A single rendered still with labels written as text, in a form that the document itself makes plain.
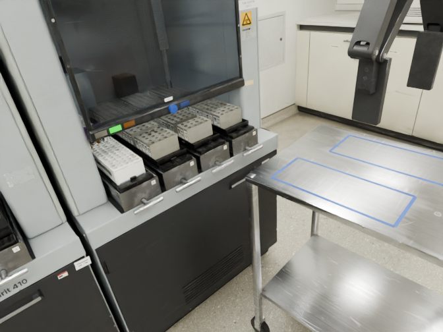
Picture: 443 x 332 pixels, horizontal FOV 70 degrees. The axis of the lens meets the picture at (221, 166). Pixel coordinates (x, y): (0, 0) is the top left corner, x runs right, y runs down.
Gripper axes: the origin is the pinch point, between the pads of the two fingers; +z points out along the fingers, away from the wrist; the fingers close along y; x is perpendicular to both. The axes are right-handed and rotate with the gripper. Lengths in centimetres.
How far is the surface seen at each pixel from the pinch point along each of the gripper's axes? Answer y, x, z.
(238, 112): 40, 73, 34
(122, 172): -13, 70, 35
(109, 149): -10, 85, 34
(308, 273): 36, 34, 92
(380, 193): 32, 11, 38
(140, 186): -10, 66, 40
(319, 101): 219, 156, 103
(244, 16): 47, 75, 0
